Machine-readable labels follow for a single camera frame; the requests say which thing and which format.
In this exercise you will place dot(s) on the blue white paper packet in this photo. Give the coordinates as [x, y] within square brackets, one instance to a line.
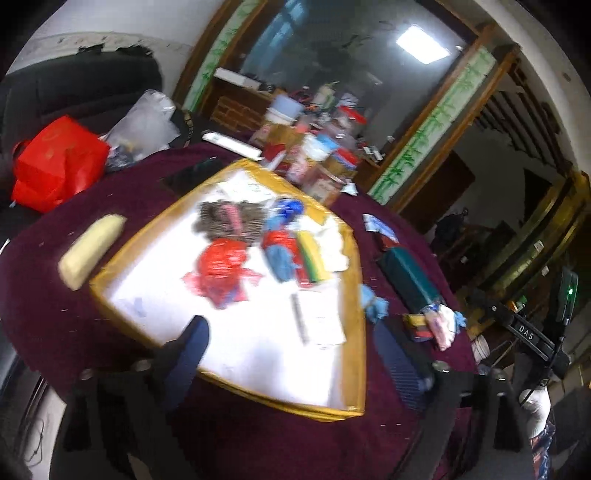
[378, 226]

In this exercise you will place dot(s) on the dark hanging jacket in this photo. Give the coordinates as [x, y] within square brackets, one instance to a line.
[452, 226]

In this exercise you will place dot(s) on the red flat packet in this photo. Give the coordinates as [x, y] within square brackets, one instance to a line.
[387, 242]

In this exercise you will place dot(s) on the pale yellow sponge bar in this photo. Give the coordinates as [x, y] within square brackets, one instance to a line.
[90, 254]

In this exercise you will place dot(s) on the clear jar red lid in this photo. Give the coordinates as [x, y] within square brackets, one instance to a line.
[351, 121]

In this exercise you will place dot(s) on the coloured sponge pack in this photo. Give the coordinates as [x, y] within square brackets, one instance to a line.
[313, 258]
[418, 327]

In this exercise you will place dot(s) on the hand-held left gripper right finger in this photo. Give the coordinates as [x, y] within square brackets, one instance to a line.
[401, 364]

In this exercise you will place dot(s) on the brown furry plush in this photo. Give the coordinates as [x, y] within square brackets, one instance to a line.
[231, 221]

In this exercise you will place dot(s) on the white pink cloth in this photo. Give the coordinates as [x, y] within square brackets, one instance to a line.
[443, 325]

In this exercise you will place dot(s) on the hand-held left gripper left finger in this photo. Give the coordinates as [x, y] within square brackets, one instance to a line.
[191, 350]

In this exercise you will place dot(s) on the white paper envelope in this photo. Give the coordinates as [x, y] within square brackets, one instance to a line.
[231, 144]

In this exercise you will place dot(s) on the person's right forearm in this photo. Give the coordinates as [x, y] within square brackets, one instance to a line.
[542, 454]

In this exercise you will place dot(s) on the black sofa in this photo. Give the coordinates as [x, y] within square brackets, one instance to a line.
[69, 87]

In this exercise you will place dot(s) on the light blue towel cloth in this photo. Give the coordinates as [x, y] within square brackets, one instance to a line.
[375, 304]
[279, 263]

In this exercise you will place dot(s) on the person's right hand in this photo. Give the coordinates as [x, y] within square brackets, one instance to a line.
[534, 410]

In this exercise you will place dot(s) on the blue white patterned bag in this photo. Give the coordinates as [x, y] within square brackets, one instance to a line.
[286, 212]

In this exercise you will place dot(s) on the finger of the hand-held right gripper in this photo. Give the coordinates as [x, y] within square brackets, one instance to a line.
[489, 304]

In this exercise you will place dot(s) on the bamboo painted panel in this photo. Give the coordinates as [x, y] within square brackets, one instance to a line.
[429, 129]

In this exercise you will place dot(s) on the gold rimmed white box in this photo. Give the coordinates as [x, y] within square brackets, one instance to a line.
[254, 346]

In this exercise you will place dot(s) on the ceiling light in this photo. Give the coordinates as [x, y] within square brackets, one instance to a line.
[427, 44]

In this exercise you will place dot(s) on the clear plastic bag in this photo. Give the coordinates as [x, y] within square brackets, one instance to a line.
[143, 120]

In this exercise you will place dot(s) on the red plastic bag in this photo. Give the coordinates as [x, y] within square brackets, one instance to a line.
[57, 166]

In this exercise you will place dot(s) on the dark green box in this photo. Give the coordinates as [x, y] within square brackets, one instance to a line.
[408, 279]

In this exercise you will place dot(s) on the red crumpled wrapper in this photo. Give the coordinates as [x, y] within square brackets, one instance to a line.
[221, 272]

